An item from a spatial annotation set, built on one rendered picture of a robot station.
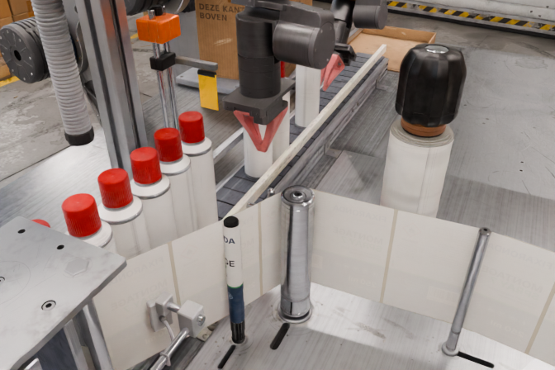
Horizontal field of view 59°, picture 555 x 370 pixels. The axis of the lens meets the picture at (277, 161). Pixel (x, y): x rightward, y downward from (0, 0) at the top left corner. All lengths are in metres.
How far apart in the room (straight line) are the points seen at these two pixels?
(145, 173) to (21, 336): 0.30
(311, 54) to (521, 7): 4.41
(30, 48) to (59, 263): 1.23
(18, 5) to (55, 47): 3.48
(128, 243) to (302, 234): 0.20
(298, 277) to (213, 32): 0.89
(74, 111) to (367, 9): 0.68
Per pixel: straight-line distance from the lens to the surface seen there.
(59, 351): 0.38
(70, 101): 0.63
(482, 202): 0.91
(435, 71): 0.63
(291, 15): 0.61
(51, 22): 0.60
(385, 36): 1.81
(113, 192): 0.56
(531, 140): 1.25
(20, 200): 1.04
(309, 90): 1.02
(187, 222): 0.69
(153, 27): 0.70
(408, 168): 0.68
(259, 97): 0.66
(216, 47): 1.37
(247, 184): 0.88
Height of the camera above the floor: 1.39
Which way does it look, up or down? 33 degrees down
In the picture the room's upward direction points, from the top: straight up
